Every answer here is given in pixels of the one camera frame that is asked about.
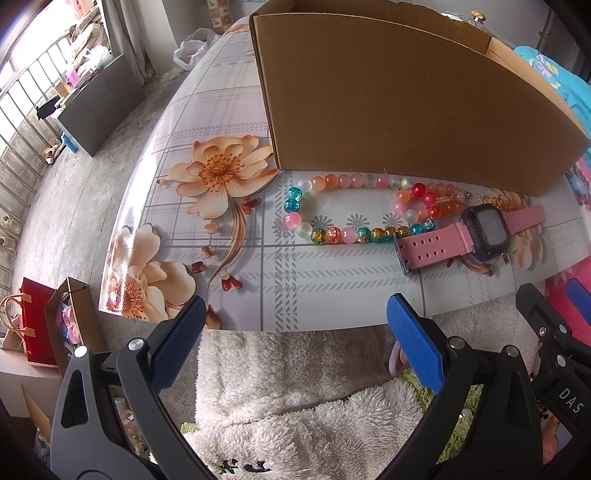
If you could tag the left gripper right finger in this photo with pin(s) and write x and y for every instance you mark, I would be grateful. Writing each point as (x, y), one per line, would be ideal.
(504, 439)

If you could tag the brown cardboard box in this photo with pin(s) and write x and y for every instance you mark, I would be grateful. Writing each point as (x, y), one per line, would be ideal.
(383, 86)

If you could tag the mushroom figurine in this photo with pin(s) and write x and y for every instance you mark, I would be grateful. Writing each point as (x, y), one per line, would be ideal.
(478, 16)

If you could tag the grey cabinet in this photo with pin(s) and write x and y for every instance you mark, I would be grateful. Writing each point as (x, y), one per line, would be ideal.
(100, 106)

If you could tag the brown paper bag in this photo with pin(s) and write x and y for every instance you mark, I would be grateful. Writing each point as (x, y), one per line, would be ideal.
(71, 322)

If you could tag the white plastic bag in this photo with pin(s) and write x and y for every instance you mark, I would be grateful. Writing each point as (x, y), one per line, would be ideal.
(193, 48)

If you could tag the floral bed sheet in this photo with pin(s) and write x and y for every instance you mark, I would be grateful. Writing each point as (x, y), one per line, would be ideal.
(207, 213)

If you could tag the pink fleece blanket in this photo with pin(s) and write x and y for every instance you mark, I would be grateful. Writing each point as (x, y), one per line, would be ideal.
(579, 180)

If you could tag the pink strap smart watch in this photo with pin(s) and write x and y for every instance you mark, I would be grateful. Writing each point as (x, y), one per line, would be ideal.
(484, 231)

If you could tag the white fluffy robe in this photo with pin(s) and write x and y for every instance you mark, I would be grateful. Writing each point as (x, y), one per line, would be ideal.
(326, 404)

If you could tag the blue pillow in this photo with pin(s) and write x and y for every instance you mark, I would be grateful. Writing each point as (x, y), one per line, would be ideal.
(571, 88)

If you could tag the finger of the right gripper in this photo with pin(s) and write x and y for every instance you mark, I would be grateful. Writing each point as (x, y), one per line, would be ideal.
(557, 341)
(578, 295)

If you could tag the red gift bag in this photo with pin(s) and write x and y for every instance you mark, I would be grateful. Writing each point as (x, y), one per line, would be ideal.
(34, 298)

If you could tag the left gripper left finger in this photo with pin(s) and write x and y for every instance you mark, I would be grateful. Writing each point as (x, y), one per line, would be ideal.
(88, 440)

